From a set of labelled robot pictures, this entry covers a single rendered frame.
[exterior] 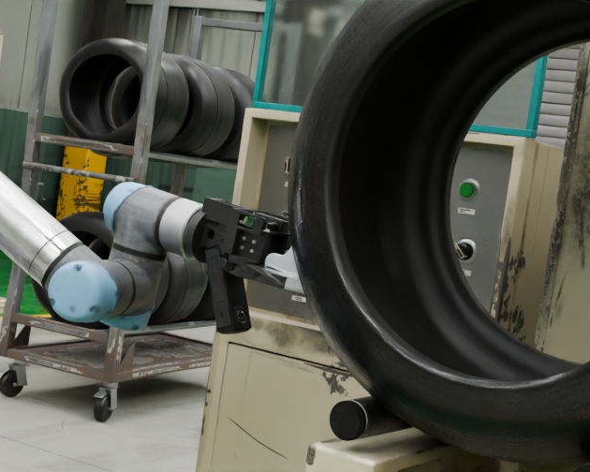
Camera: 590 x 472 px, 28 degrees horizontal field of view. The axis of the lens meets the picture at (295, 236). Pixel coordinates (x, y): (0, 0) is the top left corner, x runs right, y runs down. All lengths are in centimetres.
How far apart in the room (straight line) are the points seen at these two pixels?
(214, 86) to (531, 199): 366
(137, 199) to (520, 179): 62
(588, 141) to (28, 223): 73
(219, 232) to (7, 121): 1092
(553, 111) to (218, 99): 572
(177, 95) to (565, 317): 371
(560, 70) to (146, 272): 934
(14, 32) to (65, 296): 1108
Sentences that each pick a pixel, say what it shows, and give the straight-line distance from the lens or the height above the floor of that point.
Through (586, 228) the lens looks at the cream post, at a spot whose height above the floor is 114.
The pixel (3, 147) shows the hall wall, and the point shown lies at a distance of 1239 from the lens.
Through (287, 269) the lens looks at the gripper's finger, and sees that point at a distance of 145.
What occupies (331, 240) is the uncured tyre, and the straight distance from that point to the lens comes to 130.
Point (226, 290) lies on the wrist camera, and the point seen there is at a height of 100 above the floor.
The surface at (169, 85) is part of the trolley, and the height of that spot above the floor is 146.
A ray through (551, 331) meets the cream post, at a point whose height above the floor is 100.
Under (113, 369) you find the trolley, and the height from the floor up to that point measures 24.
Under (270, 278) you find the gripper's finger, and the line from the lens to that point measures 145.
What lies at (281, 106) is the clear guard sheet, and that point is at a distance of 213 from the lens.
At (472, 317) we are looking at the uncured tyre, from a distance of 152.
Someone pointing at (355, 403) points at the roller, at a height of 92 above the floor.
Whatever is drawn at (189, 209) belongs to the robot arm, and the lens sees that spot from 154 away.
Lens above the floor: 116
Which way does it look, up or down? 3 degrees down
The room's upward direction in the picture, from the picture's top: 8 degrees clockwise
